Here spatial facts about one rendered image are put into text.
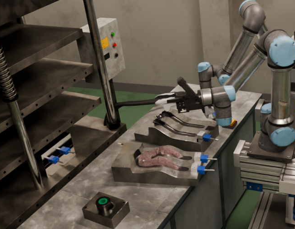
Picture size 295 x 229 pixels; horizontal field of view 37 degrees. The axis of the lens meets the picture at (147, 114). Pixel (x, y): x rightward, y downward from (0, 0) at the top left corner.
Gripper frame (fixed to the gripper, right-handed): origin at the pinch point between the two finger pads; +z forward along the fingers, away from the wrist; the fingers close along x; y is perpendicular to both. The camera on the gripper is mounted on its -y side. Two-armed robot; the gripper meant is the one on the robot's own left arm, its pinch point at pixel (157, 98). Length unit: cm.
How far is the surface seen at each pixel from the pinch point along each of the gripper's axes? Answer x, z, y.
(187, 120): 82, -15, 46
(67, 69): 94, 60, 4
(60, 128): 65, 66, 34
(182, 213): 27, -4, 82
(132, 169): 35, 21, 53
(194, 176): 25, -13, 57
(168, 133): 66, -1, 47
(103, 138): 89, 45, 55
